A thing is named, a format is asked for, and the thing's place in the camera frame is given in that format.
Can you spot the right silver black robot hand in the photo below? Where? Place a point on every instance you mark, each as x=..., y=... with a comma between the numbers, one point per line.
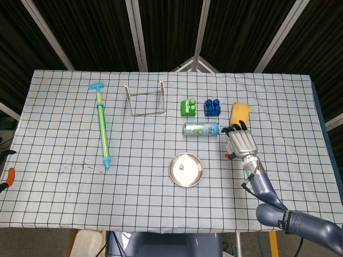
x=241, y=143

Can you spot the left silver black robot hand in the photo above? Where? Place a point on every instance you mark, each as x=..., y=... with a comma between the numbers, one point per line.
x=10, y=175

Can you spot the white paper cup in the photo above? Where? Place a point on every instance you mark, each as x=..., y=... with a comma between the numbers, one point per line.
x=229, y=147

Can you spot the round metal plate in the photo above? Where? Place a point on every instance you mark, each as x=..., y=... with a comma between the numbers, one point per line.
x=190, y=176

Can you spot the small white die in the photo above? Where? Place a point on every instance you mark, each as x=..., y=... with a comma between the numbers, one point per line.
x=181, y=167

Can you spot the yellow sponge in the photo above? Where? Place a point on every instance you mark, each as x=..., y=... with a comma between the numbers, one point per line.
x=239, y=112

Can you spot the light blue drink can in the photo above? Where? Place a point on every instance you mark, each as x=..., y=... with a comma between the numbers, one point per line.
x=201, y=129

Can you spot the blue toy building block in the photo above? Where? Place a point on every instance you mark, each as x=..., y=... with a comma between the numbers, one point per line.
x=212, y=108

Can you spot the green toy building block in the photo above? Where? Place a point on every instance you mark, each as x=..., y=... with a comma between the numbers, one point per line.
x=187, y=108

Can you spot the metal table leg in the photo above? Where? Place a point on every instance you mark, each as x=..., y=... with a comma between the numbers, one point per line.
x=239, y=245

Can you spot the white plastic container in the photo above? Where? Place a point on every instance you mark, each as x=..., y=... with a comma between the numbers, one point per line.
x=87, y=243

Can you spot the blue green toy water pump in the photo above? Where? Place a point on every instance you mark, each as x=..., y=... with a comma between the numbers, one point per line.
x=103, y=128

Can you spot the checkered white tablecloth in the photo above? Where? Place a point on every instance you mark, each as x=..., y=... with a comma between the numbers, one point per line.
x=134, y=192

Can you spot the grey blue robot torso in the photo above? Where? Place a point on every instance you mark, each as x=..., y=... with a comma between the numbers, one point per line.
x=160, y=246

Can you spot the white metal frame bar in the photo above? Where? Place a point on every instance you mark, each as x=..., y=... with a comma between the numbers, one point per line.
x=9, y=111
x=335, y=121

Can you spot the white triangular frame brace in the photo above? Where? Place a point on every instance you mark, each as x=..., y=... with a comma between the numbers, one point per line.
x=185, y=65

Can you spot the white metal frame post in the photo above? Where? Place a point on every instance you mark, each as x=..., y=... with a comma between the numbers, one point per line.
x=48, y=34
x=200, y=34
x=136, y=34
x=278, y=34

